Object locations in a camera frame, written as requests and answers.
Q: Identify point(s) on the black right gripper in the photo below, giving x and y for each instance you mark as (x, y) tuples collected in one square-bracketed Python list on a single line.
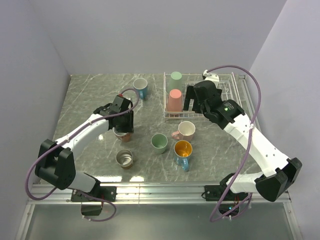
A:
[(190, 94)]

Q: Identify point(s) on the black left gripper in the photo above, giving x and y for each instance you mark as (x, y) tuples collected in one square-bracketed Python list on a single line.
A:
[(129, 127)]

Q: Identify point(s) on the brown-pink ceramic mug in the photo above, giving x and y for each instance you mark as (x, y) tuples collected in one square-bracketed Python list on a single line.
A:
[(124, 137)]

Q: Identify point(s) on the tall green plastic cup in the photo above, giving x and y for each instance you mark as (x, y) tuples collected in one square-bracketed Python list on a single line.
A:
[(175, 81)]

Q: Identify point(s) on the tall pink plastic cup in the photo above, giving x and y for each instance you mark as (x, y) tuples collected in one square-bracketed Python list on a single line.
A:
[(175, 101)]

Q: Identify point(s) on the short green plastic cup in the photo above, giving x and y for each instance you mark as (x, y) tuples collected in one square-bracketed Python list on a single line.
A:
[(159, 142)]

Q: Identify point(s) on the blue flowered mug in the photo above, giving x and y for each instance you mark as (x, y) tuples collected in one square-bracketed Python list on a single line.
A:
[(141, 86)]

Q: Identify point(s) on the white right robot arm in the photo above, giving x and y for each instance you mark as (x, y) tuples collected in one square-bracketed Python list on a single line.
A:
[(278, 171)]

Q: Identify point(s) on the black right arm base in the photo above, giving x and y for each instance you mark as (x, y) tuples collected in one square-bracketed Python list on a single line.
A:
[(212, 193)]

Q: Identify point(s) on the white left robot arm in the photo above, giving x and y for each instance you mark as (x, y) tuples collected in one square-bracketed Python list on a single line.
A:
[(57, 158)]

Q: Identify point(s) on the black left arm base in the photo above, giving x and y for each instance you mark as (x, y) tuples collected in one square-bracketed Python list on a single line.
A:
[(92, 203)]

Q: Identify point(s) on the stainless steel cup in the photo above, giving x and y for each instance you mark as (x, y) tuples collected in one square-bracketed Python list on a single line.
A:
[(124, 158)]

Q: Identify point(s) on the white and pink mug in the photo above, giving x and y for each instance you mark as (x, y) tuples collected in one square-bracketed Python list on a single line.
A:
[(185, 131)]

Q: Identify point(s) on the blue mug orange interior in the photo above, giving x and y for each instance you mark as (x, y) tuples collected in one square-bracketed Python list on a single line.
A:
[(182, 153)]

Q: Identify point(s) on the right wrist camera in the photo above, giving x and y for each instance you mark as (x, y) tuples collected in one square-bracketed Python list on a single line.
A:
[(209, 76)]

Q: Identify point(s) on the white wire dish rack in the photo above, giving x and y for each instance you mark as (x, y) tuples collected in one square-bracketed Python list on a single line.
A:
[(225, 112)]

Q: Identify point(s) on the aluminium front rail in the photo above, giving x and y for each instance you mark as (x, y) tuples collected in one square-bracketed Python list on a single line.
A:
[(140, 193)]

